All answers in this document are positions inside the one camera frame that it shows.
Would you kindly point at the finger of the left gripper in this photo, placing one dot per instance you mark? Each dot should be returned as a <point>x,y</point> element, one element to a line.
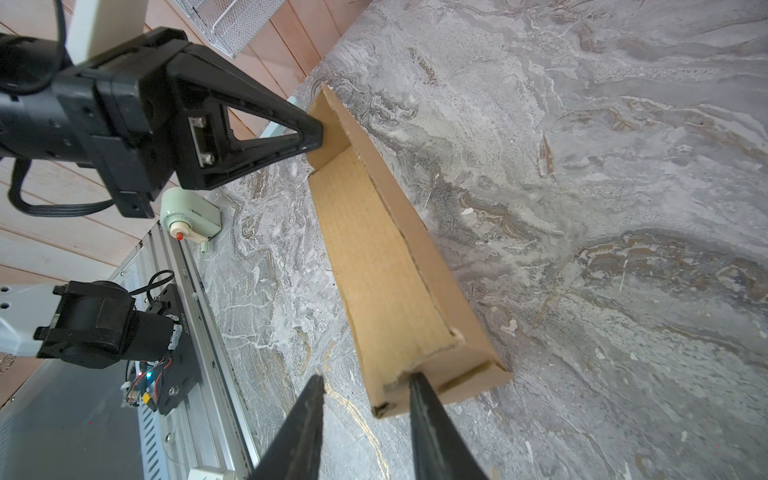
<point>218,121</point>

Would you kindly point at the green pencil sharpener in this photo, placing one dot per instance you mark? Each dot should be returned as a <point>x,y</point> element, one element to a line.
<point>187,216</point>

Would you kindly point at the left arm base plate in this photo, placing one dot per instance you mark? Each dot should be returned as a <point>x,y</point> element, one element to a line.
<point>164,384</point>

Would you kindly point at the white wire mesh shelf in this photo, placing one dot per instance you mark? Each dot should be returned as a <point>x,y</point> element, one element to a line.
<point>229,25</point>

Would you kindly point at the brown cardboard box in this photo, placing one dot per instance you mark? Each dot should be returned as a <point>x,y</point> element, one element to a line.
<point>406,312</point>

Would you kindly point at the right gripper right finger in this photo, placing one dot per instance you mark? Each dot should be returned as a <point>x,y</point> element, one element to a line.
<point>439,451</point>

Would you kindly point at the aluminium rail front frame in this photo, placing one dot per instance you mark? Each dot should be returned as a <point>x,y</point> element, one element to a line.
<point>180,419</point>

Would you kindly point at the light blue small device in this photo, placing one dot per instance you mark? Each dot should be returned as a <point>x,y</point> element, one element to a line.
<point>276,127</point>

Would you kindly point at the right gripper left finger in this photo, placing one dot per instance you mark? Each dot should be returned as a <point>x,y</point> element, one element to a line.
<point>295,452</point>

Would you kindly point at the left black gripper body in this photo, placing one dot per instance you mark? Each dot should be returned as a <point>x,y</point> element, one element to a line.
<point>111,114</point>

